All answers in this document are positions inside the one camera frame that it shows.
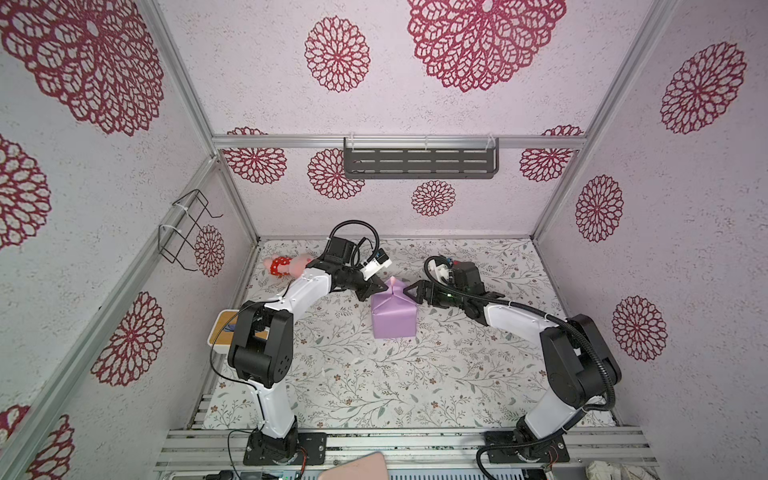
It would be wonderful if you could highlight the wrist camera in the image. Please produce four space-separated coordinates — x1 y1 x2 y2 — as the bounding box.
360 248 392 280
429 256 454 286

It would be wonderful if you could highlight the black wire wall rack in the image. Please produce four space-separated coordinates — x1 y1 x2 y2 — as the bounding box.
156 189 225 277

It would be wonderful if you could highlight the pink plush toy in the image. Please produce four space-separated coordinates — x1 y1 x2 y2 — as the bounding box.
262 254 314 279

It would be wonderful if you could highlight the grey wall shelf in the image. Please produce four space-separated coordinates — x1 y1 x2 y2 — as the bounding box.
342 137 499 180

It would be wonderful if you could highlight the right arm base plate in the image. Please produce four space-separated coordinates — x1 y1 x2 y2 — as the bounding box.
483 431 570 464

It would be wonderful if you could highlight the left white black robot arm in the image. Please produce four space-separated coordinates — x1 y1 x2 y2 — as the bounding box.
227 219 391 461

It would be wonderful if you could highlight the white cloth bottom right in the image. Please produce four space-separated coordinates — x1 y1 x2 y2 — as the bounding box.
586 461 658 480

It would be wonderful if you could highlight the pink wrapping paper sheet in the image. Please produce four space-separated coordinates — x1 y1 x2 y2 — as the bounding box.
371 277 418 339

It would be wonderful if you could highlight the pink cloth at bottom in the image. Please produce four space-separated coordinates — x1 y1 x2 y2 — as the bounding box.
318 452 390 480

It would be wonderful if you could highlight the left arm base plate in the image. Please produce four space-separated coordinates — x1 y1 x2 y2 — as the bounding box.
243 432 327 466

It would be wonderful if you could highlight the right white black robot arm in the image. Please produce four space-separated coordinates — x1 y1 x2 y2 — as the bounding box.
404 256 622 448

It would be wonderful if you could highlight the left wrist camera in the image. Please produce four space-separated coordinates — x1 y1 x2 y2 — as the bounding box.
360 248 392 280

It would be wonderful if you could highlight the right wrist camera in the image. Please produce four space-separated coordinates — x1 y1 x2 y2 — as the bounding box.
429 256 454 286

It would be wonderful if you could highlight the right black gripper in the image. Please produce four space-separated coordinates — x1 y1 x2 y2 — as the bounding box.
403 281 466 311

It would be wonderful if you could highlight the white wooden tissue box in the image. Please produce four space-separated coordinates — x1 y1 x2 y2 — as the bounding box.
207 309 238 355

